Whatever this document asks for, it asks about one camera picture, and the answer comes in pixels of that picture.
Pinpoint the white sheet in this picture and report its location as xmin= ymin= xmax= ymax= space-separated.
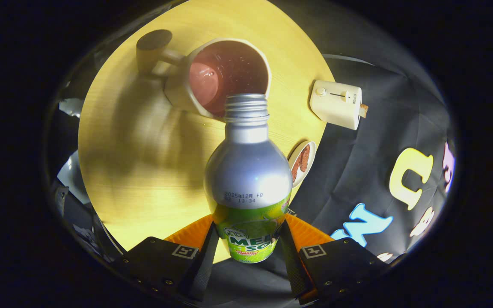
xmin=57 ymin=150 xmax=91 ymax=204

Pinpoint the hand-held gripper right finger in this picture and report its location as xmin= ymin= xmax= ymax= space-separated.
xmin=279 ymin=214 xmax=388 ymax=305

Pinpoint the white round plate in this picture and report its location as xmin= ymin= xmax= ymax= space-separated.
xmin=288 ymin=141 xmax=317 ymax=189

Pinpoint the wooden table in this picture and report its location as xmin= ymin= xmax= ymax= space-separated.
xmin=77 ymin=0 xmax=337 ymax=264

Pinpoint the silver green juice bottle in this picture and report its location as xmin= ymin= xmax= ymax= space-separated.
xmin=204 ymin=93 xmax=293 ymax=264

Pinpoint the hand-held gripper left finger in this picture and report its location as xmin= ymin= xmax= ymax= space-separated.
xmin=116 ymin=214 xmax=220 ymax=302

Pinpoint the beige cup with handle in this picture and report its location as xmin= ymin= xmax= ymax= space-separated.
xmin=136 ymin=29 xmax=272 ymax=119

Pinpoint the white toaster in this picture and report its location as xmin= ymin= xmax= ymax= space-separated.
xmin=309 ymin=80 xmax=362 ymax=130

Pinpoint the black backdrop cloth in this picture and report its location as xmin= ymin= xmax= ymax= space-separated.
xmin=212 ymin=0 xmax=457 ymax=308

